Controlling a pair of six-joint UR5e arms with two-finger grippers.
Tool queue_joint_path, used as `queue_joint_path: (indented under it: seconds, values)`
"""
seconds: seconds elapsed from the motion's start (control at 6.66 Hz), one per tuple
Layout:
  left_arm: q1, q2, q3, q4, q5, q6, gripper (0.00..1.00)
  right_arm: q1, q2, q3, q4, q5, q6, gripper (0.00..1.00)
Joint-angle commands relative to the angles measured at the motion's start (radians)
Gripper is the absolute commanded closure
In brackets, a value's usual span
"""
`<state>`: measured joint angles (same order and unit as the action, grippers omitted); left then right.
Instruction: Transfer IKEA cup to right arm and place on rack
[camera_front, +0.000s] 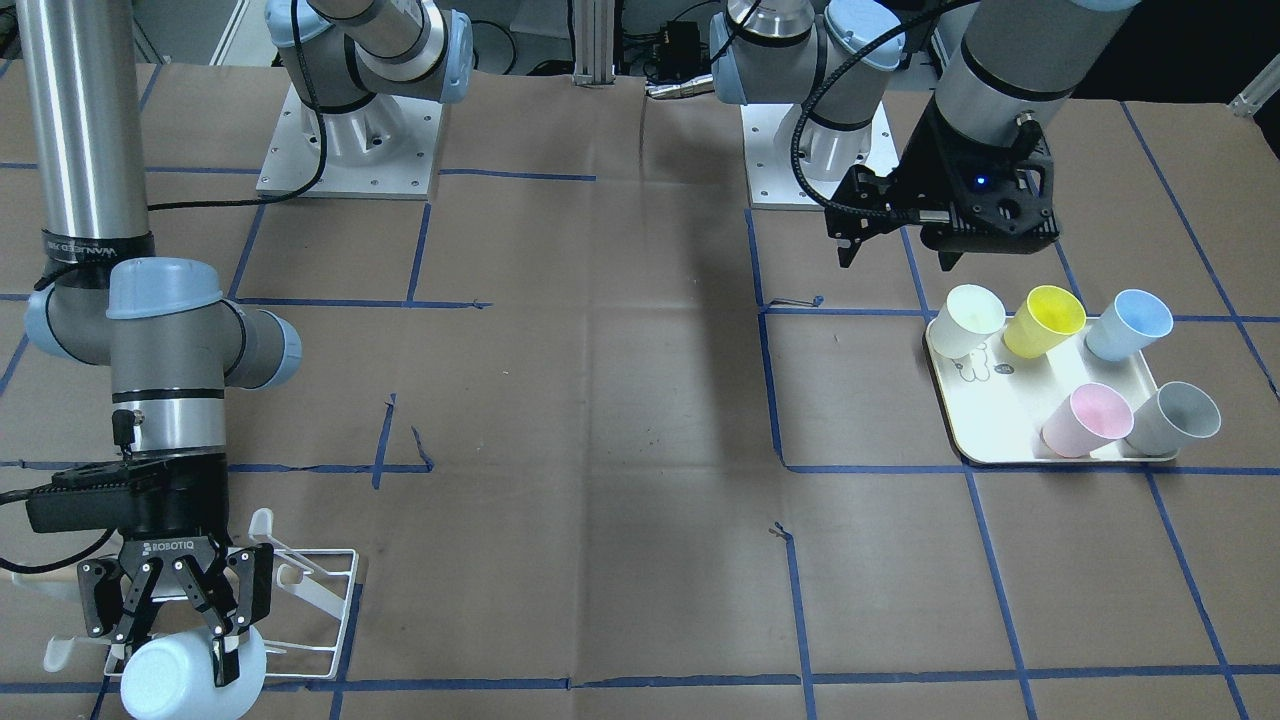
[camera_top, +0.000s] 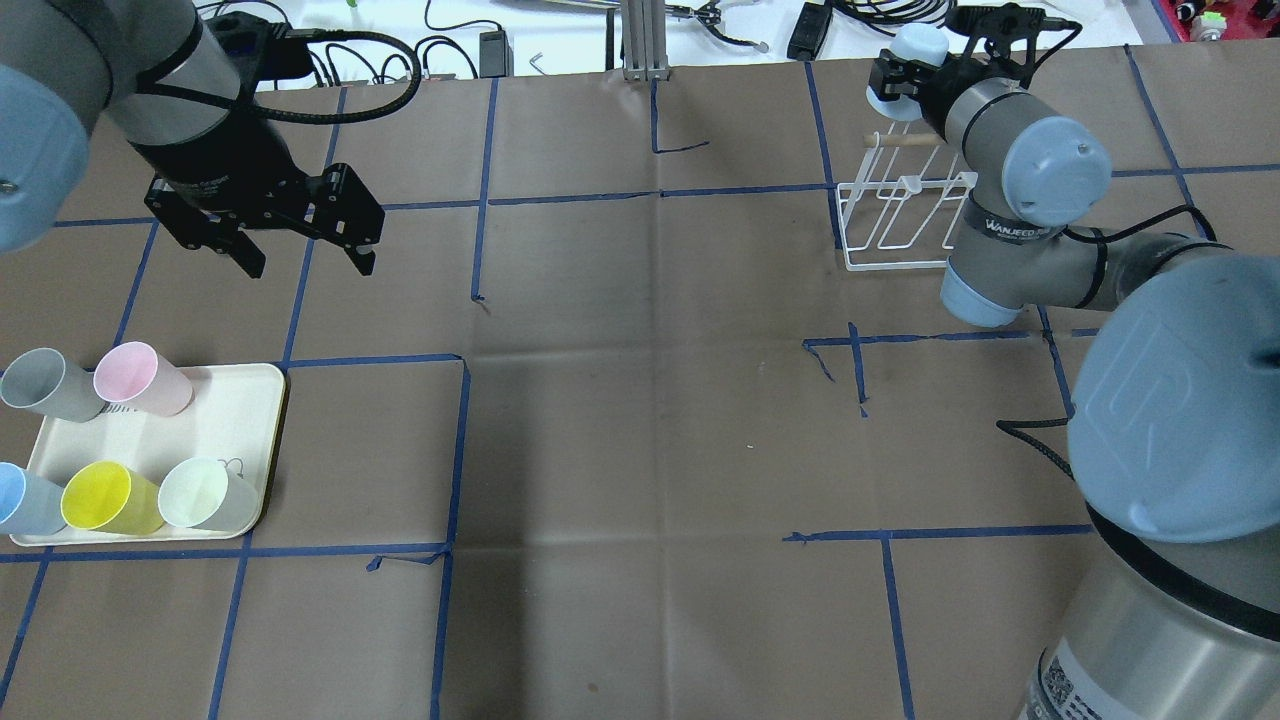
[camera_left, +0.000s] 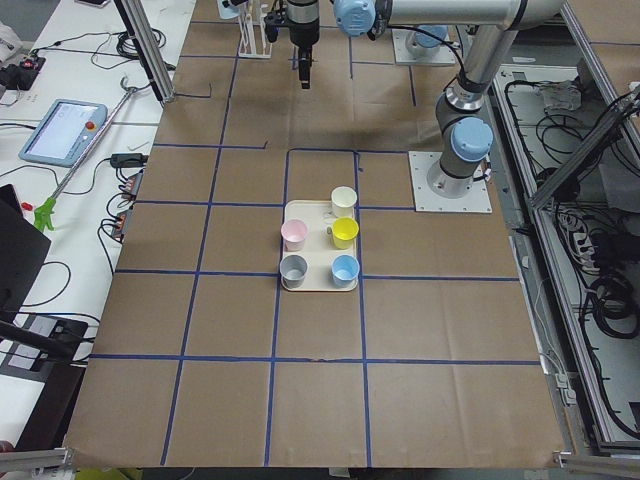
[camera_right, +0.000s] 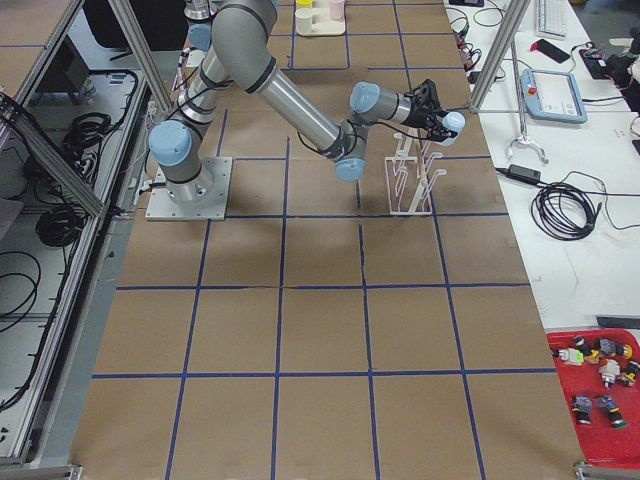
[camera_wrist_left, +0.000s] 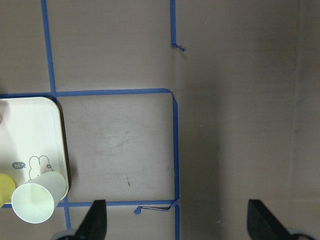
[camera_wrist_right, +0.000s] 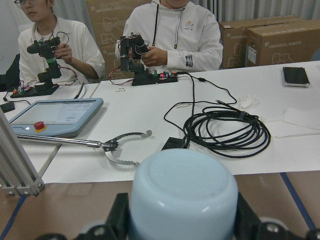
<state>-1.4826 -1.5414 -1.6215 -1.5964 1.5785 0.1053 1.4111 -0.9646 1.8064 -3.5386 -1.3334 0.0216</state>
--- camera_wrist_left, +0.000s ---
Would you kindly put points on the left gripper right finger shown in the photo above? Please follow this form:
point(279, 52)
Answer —
point(262, 224)

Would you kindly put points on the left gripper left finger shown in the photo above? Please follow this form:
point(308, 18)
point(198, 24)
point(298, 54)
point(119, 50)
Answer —
point(94, 224)

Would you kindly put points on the white plastic cup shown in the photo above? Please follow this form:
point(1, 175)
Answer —
point(35, 201)

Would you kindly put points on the yellow plastic cup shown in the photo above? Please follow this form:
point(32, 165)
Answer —
point(7, 187)

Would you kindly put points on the cream serving tray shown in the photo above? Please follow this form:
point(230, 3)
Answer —
point(31, 139)

